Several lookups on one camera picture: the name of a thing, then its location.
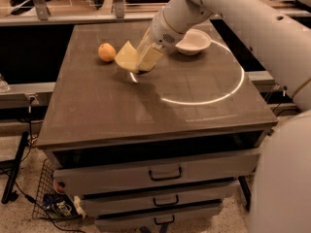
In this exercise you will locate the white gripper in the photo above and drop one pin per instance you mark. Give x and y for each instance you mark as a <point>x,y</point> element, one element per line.
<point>160,30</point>

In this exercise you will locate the yellow wavy sponge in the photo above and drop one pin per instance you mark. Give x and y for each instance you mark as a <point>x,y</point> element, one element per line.
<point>127,58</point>

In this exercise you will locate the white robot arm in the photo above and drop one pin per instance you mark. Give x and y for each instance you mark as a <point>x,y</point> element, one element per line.
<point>281,197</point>

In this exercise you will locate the orange fruit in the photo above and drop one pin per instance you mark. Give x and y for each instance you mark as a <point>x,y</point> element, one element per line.
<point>107,52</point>

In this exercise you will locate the white bowl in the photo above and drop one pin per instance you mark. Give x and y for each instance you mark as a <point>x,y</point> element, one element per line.
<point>194,42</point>

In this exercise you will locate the grey drawer cabinet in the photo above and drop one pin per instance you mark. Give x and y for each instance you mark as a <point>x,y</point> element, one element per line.
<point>188,105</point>

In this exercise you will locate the black left stand leg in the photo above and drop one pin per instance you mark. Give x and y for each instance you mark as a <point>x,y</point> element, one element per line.
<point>13,167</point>

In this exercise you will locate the black stand leg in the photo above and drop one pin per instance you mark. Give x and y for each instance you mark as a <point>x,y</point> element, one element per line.
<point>246,191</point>
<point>13,167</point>

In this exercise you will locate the black right stand leg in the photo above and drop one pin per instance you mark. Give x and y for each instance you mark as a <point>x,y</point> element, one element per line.
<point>246,191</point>

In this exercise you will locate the blue snack bag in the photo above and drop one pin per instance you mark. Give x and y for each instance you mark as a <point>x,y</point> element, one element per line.
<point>60,204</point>

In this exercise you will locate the top drawer with handle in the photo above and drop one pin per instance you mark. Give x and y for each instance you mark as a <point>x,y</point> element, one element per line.
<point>160,172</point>

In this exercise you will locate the drawer with handle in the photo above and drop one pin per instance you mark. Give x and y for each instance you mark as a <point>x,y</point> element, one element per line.
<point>146,200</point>
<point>160,172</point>
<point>157,217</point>

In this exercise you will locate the middle drawer with handle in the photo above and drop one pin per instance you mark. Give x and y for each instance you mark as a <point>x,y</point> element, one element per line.
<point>146,200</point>

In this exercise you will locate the bottom drawer with handle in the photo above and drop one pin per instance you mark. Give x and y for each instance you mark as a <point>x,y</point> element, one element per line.
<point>157,217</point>

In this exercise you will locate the wire mesh basket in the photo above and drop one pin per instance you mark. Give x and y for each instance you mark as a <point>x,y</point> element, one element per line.
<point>46,186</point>

